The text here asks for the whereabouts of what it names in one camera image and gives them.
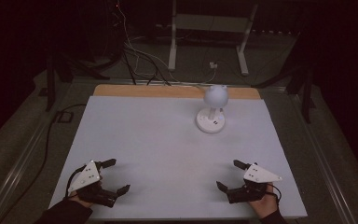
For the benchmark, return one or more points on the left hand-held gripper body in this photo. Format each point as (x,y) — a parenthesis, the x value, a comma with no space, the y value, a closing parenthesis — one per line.
(88,176)

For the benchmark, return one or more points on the black tripod stand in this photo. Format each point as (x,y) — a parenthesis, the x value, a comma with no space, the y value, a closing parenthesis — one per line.
(307,96)
(50,90)

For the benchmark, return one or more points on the white round-head desk lamp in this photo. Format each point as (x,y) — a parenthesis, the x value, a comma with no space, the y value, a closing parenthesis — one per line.
(216,97)

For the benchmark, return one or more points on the person's right hand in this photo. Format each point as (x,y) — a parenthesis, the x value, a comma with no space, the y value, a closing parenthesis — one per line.
(265,206)

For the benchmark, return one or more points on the person's left hand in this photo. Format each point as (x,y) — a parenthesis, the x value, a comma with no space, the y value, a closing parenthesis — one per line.
(80,198)

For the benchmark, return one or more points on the white plug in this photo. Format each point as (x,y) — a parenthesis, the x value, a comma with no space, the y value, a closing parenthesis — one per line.
(213,65)

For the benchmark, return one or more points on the white table mat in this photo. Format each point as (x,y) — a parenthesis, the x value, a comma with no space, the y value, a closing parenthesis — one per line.
(155,149)

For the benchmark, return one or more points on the white metal stand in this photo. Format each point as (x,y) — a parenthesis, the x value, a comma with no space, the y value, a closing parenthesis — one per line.
(172,46)

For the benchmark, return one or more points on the aluminium frame rail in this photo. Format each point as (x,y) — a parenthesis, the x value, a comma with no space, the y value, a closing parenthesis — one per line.
(326,168)
(18,174)

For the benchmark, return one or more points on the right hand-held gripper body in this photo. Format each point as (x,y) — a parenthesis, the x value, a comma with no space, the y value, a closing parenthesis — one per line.
(259,175)

